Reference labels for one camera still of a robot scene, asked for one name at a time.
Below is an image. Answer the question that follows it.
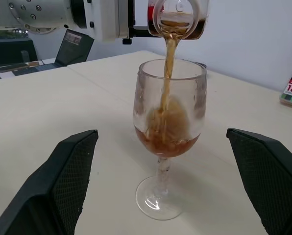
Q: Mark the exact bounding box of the dark laptop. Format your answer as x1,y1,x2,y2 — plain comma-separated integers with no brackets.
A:
0,28,95,76

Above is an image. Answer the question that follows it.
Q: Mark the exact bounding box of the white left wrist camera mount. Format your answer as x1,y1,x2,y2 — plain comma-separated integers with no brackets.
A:
83,0,130,44

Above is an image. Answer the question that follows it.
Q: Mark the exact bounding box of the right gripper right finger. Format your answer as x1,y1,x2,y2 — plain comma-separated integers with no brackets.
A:
226,128,292,235

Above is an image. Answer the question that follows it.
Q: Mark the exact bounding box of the small jar with red contents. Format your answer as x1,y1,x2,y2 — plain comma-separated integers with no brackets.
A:
147,0,210,40

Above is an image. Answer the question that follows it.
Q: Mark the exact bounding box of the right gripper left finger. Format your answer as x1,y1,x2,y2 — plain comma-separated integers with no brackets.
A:
0,129,99,235

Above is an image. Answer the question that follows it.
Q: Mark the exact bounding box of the dark flat phone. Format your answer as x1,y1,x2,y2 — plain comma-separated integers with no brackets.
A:
0,62,29,73

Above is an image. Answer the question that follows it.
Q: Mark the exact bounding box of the clear wine glass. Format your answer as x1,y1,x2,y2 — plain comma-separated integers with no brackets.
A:
132,58,208,221

